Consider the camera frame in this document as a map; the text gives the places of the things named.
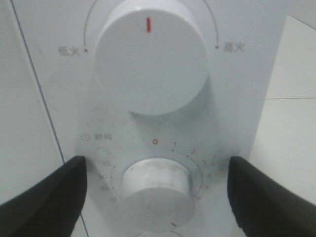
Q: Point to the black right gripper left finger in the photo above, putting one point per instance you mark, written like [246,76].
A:
[50,208]

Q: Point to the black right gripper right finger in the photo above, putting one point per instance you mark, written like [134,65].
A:
[264,208]

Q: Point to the upper white power knob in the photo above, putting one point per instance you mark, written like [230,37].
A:
[151,56]

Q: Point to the round white door button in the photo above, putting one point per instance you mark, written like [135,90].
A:
[159,234]

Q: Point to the white microwave oven body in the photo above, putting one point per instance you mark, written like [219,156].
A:
[242,38]

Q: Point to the white microwave door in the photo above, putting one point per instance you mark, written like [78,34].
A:
[28,149]

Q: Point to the white timer knob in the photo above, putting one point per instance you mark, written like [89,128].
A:
[157,195]

